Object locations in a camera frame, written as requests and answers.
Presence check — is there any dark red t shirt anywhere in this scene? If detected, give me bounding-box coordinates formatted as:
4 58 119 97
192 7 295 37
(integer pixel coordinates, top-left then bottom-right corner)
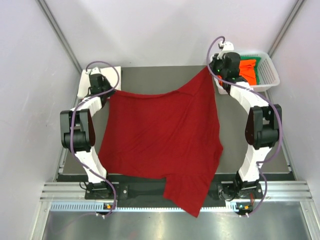
98 68 223 217

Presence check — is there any white plastic basket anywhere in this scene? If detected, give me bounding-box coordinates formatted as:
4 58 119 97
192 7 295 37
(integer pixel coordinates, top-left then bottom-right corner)
212 51 281 95

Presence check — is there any orange t shirt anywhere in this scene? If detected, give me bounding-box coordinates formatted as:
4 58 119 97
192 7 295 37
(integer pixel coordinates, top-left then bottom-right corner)
216 58 258 86

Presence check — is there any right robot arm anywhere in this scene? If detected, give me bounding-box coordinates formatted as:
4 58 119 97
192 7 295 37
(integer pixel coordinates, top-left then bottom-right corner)
206 51 282 199

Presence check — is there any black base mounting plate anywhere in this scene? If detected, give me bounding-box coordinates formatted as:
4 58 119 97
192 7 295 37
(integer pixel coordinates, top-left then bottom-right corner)
79 173 263 208

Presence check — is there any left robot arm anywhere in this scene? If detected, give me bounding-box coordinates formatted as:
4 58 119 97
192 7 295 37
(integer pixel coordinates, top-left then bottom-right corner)
60 73 116 200

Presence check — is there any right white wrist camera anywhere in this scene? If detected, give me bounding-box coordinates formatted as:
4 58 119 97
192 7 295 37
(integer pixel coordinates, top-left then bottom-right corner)
218 41 235 54

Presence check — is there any green t shirt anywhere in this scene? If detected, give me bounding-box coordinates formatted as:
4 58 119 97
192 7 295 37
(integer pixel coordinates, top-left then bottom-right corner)
239 56 261 86

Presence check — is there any grey slotted cable duct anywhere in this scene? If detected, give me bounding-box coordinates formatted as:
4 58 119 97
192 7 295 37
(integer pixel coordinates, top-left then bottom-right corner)
50 201 249 213

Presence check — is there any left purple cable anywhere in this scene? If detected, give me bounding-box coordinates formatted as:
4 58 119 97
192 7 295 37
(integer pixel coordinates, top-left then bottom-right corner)
68 60 121 219

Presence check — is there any aluminium frame rail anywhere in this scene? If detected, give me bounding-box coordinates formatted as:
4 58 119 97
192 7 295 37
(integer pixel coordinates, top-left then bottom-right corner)
40 181 313 202

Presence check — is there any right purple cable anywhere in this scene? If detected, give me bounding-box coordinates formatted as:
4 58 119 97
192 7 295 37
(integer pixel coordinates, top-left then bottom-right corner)
206 35 284 217

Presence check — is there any folded white t shirt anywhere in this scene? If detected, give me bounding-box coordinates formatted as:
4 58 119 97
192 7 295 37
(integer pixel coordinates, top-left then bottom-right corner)
77 67 118 100

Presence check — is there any purple cable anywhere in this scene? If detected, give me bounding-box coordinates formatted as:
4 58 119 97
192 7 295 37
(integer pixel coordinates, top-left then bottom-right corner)
206 35 284 217
68 60 121 219

